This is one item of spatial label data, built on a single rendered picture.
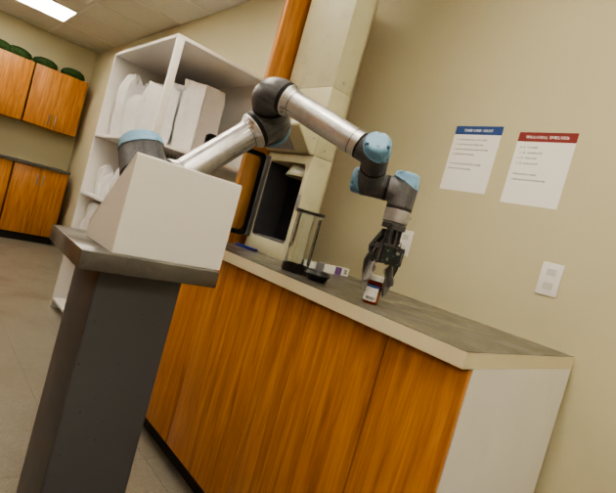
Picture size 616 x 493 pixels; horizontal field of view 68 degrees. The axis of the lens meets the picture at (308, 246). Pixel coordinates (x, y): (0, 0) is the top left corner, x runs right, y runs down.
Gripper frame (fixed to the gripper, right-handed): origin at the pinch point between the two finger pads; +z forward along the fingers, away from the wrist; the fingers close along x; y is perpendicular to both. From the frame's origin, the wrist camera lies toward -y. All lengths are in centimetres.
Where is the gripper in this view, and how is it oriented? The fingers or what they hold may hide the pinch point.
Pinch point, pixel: (374, 289)
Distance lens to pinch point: 138.5
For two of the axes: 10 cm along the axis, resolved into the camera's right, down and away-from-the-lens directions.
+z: -2.7, 9.6, 0.4
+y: 1.2, 0.7, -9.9
